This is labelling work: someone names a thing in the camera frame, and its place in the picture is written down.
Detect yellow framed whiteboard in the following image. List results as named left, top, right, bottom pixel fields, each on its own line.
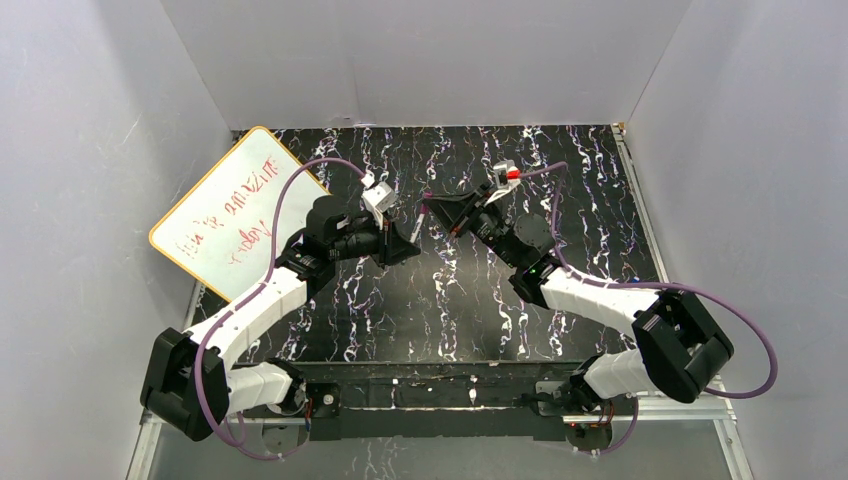
left=149, top=126, right=328, bottom=301

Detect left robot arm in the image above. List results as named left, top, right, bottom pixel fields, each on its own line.
left=140, top=195, right=421, bottom=441

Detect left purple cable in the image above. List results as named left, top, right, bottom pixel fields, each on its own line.
left=193, top=157, right=367, bottom=462

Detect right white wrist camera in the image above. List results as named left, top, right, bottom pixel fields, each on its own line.
left=490, top=160, right=521, bottom=201

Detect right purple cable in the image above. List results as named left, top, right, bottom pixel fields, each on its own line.
left=519, top=161, right=780, bottom=458

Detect purple cable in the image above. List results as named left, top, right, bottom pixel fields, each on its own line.
left=519, top=161, right=780, bottom=458
left=193, top=157, right=367, bottom=462

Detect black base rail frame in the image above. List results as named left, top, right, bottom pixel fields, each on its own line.
left=142, top=357, right=737, bottom=444

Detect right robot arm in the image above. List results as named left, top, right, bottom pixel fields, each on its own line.
left=423, top=184, right=734, bottom=410

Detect silver pen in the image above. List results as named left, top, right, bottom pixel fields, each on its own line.
left=410, top=205, right=427, bottom=244

